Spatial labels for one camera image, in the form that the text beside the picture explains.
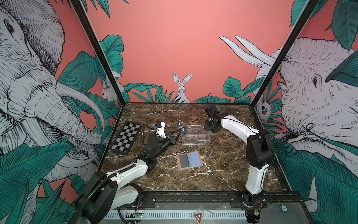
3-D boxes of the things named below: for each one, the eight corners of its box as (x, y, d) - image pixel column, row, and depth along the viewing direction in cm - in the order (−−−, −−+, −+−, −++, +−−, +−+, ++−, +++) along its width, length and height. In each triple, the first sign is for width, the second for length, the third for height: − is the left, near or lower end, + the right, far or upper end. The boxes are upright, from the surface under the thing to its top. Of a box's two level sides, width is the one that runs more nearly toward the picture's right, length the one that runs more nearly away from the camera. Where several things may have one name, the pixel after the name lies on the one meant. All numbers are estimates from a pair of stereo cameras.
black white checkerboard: (111, 151, 94) (109, 148, 91) (128, 124, 109) (126, 121, 106) (127, 155, 92) (125, 152, 89) (142, 127, 107) (141, 124, 104)
